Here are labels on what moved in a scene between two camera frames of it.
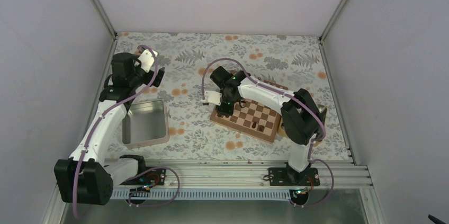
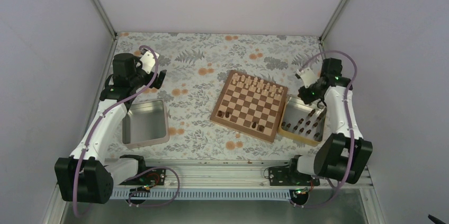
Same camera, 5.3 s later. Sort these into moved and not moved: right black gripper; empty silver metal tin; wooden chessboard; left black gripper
Moved: right black gripper
Not moved: empty silver metal tin; left black gripper; wooden chessboard
